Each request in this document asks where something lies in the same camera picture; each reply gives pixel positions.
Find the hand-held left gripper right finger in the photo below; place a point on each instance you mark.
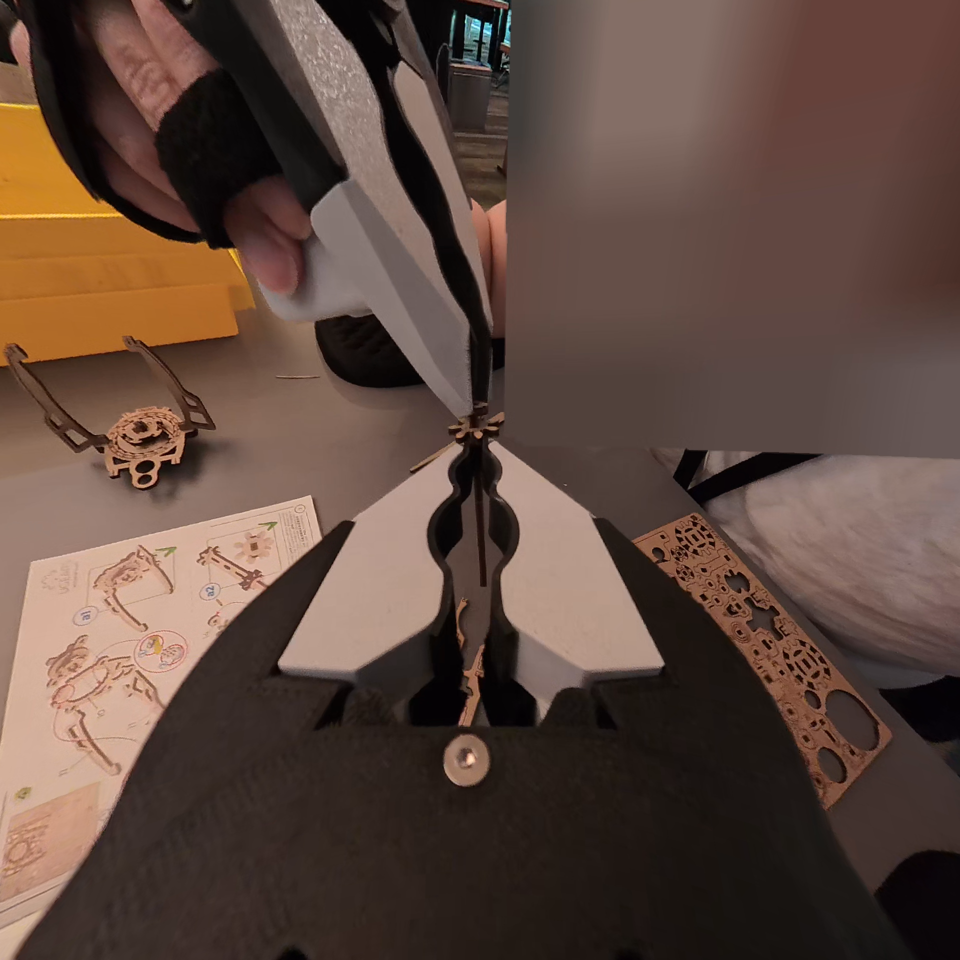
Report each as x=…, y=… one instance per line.
x=570, y=600

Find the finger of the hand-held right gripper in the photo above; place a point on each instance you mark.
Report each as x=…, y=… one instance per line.
x=360, y=112
x=450, y=172

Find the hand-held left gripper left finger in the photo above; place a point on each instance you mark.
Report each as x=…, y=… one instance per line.
x=375, y=592

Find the thin wooden axle stick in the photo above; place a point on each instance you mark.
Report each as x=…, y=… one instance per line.
x=431, y=459

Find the small wooden gear part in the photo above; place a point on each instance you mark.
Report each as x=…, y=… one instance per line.
x=469, y=431

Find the person's left forearm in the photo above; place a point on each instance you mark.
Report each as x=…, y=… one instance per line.
x=491, y=247

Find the laser-cut wooden parts sheet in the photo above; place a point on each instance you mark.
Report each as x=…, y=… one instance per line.
x=705, y=570

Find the partly built wooden model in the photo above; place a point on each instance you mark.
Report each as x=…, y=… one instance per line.
x=142, y=442

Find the person's right hand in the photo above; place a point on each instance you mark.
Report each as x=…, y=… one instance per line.
x=127, y=67

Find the grey trash can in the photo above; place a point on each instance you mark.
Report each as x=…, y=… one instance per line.
x=470, y=97

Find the long ornate wooden part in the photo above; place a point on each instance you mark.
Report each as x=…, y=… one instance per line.
x=472, y=690

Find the stack of yellow bins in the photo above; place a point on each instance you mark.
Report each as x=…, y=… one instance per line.
x=90, y=285

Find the black textured wrist rest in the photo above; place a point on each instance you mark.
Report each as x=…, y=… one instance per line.
x=360, y=352

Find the printed instruction sheet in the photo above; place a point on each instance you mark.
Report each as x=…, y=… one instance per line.
x=97, y=712

